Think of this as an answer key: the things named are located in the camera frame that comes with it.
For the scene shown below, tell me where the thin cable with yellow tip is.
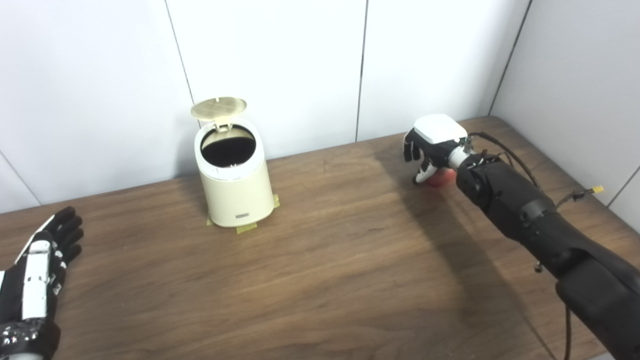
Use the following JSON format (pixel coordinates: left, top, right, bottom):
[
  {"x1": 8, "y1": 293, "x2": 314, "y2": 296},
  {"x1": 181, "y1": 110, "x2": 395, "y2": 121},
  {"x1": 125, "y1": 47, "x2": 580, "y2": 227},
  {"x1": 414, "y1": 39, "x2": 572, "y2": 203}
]
[{"x1": 554, "y1": 185, "x2": 605, "y2": 211}]

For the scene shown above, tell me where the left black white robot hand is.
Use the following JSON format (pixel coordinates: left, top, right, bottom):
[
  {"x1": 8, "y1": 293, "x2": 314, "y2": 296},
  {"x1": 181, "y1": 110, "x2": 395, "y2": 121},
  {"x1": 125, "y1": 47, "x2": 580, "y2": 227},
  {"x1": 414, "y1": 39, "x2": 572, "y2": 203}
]
[{"x1": 0, "y1": 206, "x2": 85, "y2": 360}]

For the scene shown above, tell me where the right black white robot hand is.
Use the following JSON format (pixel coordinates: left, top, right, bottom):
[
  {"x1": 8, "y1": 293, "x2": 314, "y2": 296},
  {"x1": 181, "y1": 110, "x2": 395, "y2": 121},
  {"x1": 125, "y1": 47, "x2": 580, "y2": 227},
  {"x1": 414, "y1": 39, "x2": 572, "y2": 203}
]
[{"x1": 403, "y1": 114, "x2": 469, "y2": 186}]

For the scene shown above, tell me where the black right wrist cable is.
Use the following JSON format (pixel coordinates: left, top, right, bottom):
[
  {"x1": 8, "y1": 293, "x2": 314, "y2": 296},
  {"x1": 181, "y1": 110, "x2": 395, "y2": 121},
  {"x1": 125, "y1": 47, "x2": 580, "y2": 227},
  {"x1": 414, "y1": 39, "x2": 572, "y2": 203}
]
[{"x1": 465, "y1": 131, "x2": 572, "y2": 360}]

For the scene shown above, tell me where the red apple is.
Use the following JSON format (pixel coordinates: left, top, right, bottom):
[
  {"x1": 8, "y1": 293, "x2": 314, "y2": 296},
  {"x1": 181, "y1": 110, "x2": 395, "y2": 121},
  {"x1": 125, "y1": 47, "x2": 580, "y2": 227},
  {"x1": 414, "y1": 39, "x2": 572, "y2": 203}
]
[{"x1": 425, "y1": 168, "x2": 457, "y2": 188}]

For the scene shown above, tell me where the cream-colored round bin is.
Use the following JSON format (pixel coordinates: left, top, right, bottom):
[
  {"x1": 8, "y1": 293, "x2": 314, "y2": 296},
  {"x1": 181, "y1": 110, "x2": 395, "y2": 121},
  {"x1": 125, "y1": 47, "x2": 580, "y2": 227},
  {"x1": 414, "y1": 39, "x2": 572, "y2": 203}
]
[{"x1": 194, "y1": 117, "x2": 275, "y2": 228}]

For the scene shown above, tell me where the cream round bin lid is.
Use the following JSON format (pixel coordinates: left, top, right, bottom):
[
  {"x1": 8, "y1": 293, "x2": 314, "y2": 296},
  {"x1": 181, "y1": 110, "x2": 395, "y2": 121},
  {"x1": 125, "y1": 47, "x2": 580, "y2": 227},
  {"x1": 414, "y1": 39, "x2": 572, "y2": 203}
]
[{"x1": 190, "y1": 96, "x2": 248, "y2": 132}]

